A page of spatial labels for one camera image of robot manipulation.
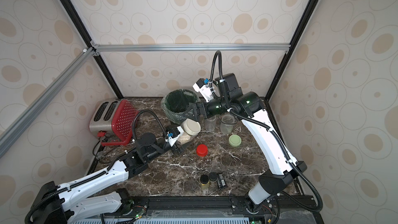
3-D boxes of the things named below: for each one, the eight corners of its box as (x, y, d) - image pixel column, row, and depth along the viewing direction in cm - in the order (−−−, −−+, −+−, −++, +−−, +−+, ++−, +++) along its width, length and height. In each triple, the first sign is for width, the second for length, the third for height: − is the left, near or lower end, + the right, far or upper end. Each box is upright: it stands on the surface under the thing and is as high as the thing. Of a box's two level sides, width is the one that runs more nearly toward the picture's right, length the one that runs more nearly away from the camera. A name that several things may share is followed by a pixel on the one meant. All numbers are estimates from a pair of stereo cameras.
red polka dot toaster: (100, 145, 96) (83, 129, 82) (114, 116, 111) (101, 98, 97) (129, 145, 96) (116, 129, 82) (138, 116, 111) (129, 98, 97)
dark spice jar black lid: (209, 187, 81) (209, 181, 74) (208, 178, 84) (209, 172, 76) (216, 187, 81) (217, 181, 74) (215, 178, 84) (217, 172, 76)
